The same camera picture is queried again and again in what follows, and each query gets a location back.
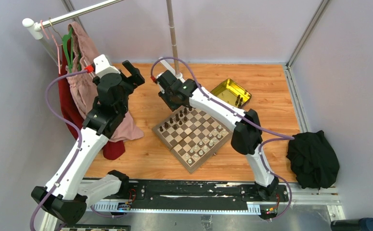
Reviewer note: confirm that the pink hanging garment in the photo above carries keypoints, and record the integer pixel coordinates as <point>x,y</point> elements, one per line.
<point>84,91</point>

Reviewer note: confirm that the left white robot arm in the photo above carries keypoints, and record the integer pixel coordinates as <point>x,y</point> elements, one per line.
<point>63,196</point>

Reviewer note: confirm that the black crumpled cloth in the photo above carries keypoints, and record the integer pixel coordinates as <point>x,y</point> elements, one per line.
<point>313,160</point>

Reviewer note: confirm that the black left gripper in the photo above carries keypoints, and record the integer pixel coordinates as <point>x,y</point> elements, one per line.
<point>136,78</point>

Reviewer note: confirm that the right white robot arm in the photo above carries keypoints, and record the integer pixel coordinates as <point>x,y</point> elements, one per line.
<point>244,125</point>

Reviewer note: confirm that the wooden chess board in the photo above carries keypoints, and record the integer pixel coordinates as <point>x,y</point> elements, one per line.
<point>196,140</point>

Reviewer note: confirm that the white clothes rack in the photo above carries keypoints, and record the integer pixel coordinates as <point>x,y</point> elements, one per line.
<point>37,30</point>

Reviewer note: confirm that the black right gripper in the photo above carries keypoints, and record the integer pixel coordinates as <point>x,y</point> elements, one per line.
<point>173,106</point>

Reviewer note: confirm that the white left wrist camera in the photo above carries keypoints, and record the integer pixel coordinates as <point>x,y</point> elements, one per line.
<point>102,66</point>

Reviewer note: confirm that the yellow metal tin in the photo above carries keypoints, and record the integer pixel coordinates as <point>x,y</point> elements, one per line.
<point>232,93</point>

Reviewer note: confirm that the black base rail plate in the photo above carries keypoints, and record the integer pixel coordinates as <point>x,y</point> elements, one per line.
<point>197,196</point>

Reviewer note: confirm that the green clothes hanger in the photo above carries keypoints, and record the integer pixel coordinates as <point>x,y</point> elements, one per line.
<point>67,45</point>

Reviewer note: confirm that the red hanging garment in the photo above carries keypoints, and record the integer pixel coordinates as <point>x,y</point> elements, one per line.
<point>70,112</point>

